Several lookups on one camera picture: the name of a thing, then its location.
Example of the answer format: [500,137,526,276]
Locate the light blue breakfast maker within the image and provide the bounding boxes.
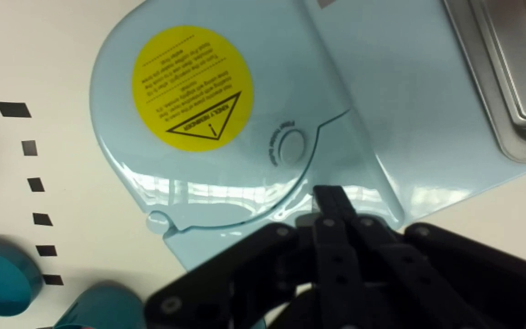
[88,0,526,272]

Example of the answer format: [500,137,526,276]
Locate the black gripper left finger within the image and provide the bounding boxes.
[142,184,338,329]

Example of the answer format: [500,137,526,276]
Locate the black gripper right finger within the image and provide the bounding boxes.
[334,184,526,329]

